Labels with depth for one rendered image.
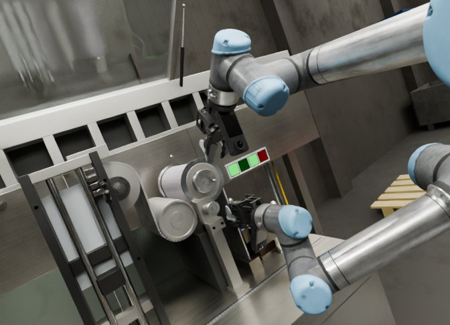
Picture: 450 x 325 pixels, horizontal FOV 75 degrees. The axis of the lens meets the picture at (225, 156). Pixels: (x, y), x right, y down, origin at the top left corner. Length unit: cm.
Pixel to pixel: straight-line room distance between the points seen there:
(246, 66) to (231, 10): 317
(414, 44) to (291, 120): 118
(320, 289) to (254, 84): 41
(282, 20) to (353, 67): 346
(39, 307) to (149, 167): 59
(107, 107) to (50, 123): 20
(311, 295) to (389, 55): 44
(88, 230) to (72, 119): 55
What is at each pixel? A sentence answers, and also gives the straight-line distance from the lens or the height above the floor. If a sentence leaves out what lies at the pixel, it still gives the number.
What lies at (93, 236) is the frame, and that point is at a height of 126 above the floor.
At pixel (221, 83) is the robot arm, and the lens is 64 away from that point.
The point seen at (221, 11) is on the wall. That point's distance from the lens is 363.
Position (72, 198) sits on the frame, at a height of 136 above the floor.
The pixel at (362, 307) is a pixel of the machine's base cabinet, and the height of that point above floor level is 76.
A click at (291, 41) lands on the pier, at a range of 396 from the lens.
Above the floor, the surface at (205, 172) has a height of 127.
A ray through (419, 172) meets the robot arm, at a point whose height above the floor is 113.
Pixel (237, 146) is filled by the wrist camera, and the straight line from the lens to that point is 69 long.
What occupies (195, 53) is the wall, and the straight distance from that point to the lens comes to 317.
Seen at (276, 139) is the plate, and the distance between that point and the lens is 153.
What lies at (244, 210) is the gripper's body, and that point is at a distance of 88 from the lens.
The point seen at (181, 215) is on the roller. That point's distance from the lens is 91.
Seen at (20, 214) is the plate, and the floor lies 136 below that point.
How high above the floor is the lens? 139
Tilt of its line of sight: 5 degrees down
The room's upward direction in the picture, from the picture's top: 21 degrees counter-clockwise
